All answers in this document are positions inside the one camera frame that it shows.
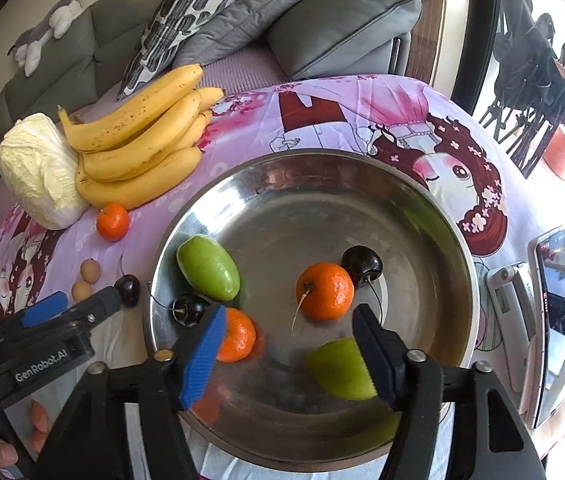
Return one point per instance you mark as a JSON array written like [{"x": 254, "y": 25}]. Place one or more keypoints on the dark red cherry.
[
  {"x": 128, "y": 289},
  {"x": 188, "y": 309},
  {"x": 361, "y": 265}
]

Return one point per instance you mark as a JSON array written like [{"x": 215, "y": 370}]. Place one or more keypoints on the oval green fruit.
[
  {"x": 337, "y": 367},
  {"x": 207, "y": 267}
]

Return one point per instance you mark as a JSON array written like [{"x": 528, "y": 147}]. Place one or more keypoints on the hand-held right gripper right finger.
[{"x": 375, "y": 355}]

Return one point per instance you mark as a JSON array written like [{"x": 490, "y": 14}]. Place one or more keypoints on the black white patterned cushion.
[{"x": 177, "y": 15}]

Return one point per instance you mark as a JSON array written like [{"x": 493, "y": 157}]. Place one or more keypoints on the grey white plush toy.
[{"x": 47, "y": 30}]

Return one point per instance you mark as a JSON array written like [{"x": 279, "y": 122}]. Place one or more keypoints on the napa cabbage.
[{"x": 37, "y": 170}]

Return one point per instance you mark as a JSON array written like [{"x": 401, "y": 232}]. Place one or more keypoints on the black smartphone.
[{"x": 560, "y": 330}]

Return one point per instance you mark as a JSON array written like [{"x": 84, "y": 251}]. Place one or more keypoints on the small orange tangerine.
[
  {"x": 112, "y": 222},
  {"x": 237, "y": 336},
  {"x": 325, "y": 292}
]

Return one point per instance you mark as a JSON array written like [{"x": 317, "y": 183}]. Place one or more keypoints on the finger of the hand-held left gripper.
[
  {"x": 97, "y": 305},
  {"x": 45, "y": 308}
]

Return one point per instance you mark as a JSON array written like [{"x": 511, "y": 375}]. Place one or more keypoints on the stainless steel bowl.
[{"x": 282, "y": 210}]

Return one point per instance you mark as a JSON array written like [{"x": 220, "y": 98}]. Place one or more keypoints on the white phone stand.
[{"x": 512, "y": 310}]

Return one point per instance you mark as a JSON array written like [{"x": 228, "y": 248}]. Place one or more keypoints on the grey quilted cushion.
[{"x": 252, "y": 15}]

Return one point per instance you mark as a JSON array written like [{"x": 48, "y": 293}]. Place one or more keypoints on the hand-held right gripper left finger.
[{"x": 201, "y": 355}]

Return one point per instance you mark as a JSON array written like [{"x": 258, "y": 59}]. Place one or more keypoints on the black outdoor chairs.
[{"x": 532, "y": 75}]

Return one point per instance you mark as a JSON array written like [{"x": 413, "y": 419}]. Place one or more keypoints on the grey sofa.
[{"x": 342, "y": 30}]

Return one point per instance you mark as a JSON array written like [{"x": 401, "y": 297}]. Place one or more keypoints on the yellow banana bunch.
[{"x": 137, "y": 120}]

